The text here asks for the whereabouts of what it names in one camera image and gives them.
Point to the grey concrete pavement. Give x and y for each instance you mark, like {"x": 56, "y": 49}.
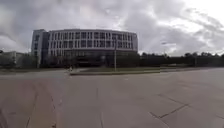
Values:
{"x": 120, "y": 100}

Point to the row of dark trees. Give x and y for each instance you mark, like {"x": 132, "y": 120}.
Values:
{"x": 180, "y": 59}

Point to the large curved white building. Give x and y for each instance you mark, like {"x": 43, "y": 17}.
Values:
{"x": 86, "y": 43}

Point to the low building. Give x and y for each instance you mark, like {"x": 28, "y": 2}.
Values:
{"x": 11, "y": 59}

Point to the grass strip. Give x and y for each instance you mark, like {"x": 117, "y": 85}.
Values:
{"x": 116, "y": 70}

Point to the thin pole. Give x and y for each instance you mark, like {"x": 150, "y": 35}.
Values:
{"x": 115, "y": 56}

